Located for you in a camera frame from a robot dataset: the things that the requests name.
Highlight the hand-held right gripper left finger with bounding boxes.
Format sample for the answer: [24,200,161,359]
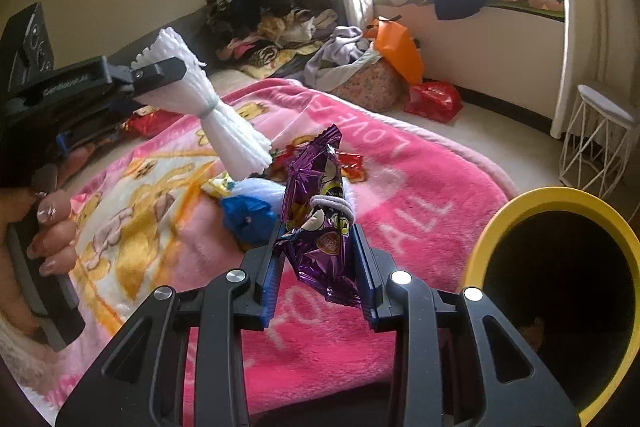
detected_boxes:
[55,232,288,427]

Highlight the white foam fruit net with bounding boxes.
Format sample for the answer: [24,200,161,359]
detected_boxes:
[131,27,273,180]

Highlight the orange bag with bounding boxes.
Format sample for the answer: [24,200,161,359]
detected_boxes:
[367,19,426,85]

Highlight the pink printed blanket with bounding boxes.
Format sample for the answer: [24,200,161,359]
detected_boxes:
[55,77,518,427]

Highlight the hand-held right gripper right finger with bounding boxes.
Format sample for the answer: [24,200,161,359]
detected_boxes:
[350,227,583,427]

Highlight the blue plastic bag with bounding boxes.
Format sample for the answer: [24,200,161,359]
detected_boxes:
[220,194,281,253]

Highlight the person's left forearm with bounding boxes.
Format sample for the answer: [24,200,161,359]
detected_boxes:
[0,302,66,413]

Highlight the red plastic bag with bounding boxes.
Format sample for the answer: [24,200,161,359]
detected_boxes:
[404,81,463,124]

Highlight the person's left hand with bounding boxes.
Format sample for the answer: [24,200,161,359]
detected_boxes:
[27,146,96,277]

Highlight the white plastic bag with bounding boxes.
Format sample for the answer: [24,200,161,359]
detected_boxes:
[235,178,292,208]

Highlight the pile of clothes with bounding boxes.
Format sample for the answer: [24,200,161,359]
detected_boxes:
[205,0,346,68]

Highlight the purple snack packet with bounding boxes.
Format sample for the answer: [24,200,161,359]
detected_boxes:
[272,124,363,308]

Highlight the red snack wrapper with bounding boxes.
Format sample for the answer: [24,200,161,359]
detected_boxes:
[122,106,176,138]
[330,151,368,184]

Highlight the yellow-rimmed black bin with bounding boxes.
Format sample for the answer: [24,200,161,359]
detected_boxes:
[460,187,640,427]

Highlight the floral fabric bag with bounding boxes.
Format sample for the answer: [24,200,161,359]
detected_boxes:
[330,57,406,110]

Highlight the grey garment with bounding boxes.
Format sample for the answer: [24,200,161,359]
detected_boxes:
[305,26,381,90]

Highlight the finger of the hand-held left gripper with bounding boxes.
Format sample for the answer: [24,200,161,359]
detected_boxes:
[107,57,188,98]
[57,99,146,146]

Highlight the white wire stool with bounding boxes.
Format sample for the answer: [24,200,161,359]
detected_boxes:
[557,84,639,200]

